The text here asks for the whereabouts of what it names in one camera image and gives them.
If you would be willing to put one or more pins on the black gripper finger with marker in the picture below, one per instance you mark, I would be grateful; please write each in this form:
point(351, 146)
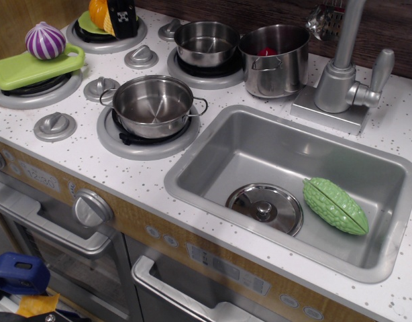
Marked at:
point(123, 18)

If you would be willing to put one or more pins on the yellow toy corn cob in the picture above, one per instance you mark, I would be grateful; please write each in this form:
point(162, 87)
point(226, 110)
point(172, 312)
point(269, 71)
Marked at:
point(107, 24)

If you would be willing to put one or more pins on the back left stove burner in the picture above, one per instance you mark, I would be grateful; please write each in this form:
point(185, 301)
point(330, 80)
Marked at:
point(102, 44)

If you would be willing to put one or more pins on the stove burner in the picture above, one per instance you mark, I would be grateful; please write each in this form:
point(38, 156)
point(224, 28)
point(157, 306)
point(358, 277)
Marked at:
point(108, 135)
point(102, 44)
point(198, 80)
point(34, 99)

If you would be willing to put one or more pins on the grey stove knob centre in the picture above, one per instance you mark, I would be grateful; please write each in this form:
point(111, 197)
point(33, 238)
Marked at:
point(141, 58)

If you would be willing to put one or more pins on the grey stove knob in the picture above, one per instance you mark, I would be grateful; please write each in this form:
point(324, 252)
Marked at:
point(167, 31)
point(100, 89)
point(141, 58)
point(55, 127)

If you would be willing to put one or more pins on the grey stove knob back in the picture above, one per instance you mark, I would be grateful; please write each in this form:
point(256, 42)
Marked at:
point(167, 31)

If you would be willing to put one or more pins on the grey stove knob middle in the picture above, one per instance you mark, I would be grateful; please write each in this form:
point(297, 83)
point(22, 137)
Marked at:
point(100, 89)

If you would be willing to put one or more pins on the front left stove burner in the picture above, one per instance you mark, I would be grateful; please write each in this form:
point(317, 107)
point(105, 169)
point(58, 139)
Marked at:
point(34, 99)

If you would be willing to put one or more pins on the back right stove burner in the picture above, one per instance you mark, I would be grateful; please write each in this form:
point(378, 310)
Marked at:
point(198, 80)

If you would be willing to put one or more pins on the grey stove knob front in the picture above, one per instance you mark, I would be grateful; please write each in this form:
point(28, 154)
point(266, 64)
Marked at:
point(55, 127)

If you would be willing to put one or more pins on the front right stove burner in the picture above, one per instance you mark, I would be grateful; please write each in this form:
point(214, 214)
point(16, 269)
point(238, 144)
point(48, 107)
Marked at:
point(108, 135)

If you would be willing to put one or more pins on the orange toy pumpkin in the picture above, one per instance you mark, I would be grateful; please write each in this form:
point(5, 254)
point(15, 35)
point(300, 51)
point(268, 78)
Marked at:
point(97, 12)

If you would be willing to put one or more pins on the green toy plate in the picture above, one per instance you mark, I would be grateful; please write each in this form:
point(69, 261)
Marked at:
point(88, 25)

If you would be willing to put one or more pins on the purple striped toy onion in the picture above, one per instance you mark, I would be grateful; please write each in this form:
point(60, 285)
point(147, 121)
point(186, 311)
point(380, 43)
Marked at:
point(45, 42)

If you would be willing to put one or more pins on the small steel saucepan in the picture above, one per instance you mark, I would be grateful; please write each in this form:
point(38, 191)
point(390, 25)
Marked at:
point(206, 44)

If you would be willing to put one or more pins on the green plastic cutting board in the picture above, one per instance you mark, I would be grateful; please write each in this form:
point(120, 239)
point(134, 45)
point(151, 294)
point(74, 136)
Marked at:
point(25, 69)

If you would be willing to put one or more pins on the red toy item in pot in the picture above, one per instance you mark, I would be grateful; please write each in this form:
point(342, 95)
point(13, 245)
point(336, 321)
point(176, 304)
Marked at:
point(267, 52)

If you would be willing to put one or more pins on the tall steel stock pot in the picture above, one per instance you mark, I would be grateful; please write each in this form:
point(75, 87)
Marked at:
point(275, 76)

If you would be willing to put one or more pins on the silver oven dial knob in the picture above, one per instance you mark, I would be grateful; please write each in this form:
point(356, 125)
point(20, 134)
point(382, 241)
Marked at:
point(90, 209)

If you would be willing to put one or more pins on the hanging metal grater utensil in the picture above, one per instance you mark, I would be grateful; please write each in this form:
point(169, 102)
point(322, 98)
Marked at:
point(325, 20)

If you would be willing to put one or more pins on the silver toy faucet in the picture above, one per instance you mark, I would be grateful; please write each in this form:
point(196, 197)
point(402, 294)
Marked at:
point(339, 101)

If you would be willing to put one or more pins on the steel pot lid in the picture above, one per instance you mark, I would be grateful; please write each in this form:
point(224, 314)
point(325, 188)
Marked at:
point(268, 204)

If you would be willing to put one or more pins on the blue clamp tool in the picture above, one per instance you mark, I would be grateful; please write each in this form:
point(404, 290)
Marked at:
point(22, 274)

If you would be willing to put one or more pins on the green toy bitter gourd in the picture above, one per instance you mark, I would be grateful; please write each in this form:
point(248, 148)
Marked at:
point(335, 206)

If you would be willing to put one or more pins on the steel pan with two handles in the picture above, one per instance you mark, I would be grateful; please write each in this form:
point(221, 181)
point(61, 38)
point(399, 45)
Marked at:
point(152, 107)

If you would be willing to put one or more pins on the silver oven door handle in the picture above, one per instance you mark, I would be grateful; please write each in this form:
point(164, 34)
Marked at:
point(24, 210)

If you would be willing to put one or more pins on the silver dishwasher door handle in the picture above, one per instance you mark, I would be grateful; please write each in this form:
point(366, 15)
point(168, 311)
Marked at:
point(161, 301)

